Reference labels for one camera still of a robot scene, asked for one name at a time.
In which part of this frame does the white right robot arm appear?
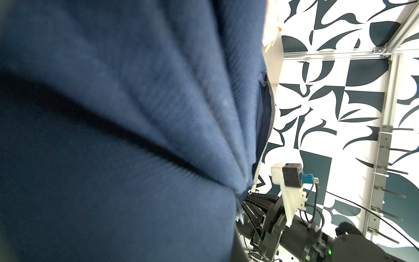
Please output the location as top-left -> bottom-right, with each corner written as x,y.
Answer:
237,193 -> 400,262

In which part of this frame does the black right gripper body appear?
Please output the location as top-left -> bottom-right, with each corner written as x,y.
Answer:
236,193 -> 333,262

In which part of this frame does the navy blue backpack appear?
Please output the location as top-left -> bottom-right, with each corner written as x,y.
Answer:
1,1 -> 267,262

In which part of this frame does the grey wall hook rack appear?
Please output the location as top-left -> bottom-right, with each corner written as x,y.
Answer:
363,125 -> 405,244

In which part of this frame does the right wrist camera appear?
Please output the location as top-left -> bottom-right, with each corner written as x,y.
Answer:
271,163 -> 319,227

